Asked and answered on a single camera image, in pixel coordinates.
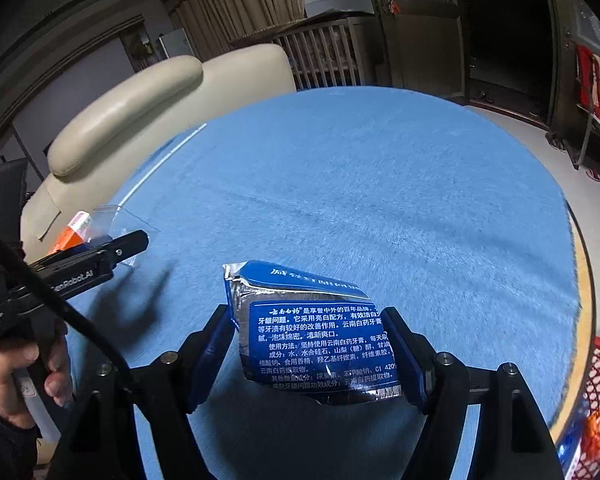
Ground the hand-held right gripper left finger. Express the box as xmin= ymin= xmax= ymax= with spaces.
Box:
xmin=45 ymin=305 xmax=238 ymax=480

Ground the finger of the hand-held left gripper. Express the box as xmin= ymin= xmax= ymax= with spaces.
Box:
xmin=100 ymin=230 xmax=149 ymax=267

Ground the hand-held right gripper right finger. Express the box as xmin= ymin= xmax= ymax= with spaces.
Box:
xmin=380 ymin=306 xmax=566 ymax=480

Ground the clear plastic bag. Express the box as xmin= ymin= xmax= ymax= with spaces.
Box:
xmin=87 ymin=204 xmax=161 ymax=268

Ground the blue toothpaste box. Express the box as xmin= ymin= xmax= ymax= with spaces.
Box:
xmin=222 ymin=260 xmax=406 ymax=406

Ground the orange and silver wrapper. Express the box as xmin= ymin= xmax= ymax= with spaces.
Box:
xmin=580 ymin=410 xmax=600 ymax=461

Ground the person's left forearm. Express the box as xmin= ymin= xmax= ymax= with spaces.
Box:
xmin=0 ymin=400 xmax=41 ymax=480

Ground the person's left hand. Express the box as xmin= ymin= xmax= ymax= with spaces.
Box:
xmin=0 ymin=322 xmax=76 ymax=428

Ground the orange and white box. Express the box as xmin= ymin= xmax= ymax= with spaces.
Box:
xmin=55 ymin=210 xmax=93 ymax=253

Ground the beige leather chair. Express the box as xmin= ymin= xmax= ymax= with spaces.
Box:
xmin=0 ymin=42 xmax=297 ymax=468

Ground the blue tablecloth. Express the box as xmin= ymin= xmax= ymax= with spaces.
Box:
xmin=65 ymin=87 xmax=581 ymax=480

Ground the round wooden table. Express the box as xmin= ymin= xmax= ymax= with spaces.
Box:
xmin=547 ymin=195 xmax=597 ymax=448

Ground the beige curtain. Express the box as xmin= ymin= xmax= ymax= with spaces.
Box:
xmin=162 ymin=0 xmax=311 ymax=63

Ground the wooden crib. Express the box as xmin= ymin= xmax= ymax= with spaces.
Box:
xmin=230 ymin=15 xmax=366 ymax=92

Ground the wooden glass-panelled door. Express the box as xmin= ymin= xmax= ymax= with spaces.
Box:
xmin=360 ymin=0 xmax=468 ymax=106
xmin=537 ymin=0 xmax=600 ymax=141

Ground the red hanging cloth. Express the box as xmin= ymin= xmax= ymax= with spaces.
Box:
xmin=575 ymin=45 xmax=600 ymax=128

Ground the black cable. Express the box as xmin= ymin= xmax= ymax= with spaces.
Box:
xmin=0 ymin=222 xmax=141 ymax=396

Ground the white wall panel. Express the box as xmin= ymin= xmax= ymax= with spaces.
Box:
xmin=159 ymin=29 xmax=193 ymax=61

